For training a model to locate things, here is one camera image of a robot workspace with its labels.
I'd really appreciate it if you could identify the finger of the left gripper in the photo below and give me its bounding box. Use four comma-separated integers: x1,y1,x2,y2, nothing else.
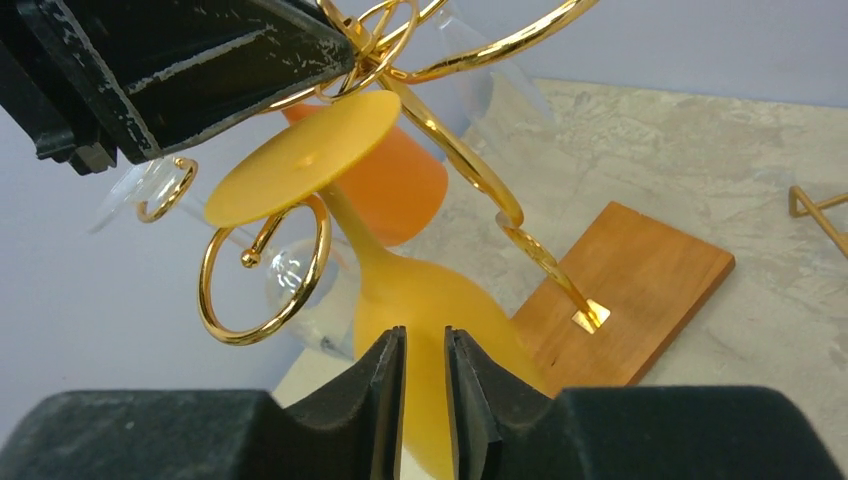
1,1,354,175

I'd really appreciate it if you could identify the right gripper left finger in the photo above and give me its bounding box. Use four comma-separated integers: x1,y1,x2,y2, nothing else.
1,327,406,479

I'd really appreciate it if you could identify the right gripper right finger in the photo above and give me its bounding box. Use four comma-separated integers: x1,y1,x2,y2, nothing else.
444,328,842,479

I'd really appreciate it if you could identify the yellow goblet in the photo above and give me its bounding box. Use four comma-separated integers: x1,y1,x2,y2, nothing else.
205,90,547,479

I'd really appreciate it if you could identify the gold scroll glass rack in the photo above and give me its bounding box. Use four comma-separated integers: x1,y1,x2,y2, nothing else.
135,0,737,399

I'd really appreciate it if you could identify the clear glass front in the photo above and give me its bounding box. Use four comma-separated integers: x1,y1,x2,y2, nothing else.
87,156,354,360

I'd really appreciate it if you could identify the orange plastic goblet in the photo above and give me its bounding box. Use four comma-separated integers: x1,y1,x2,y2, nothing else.
281,102,450,248

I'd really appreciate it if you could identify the tall clear flute glass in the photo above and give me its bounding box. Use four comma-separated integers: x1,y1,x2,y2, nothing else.
430,0,558,154

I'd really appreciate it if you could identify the gold rectangular wire rack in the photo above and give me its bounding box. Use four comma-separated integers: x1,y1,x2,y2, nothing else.
787,185,847,257

